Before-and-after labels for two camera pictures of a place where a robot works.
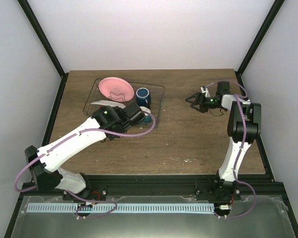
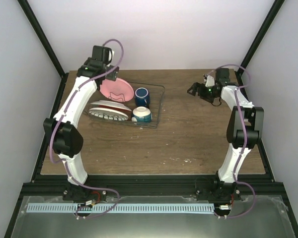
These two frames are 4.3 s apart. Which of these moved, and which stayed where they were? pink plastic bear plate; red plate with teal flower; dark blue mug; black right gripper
Moved: black right gripper
Stayed: red plate with teal flower; pink plastic bear plate; dark blue mug
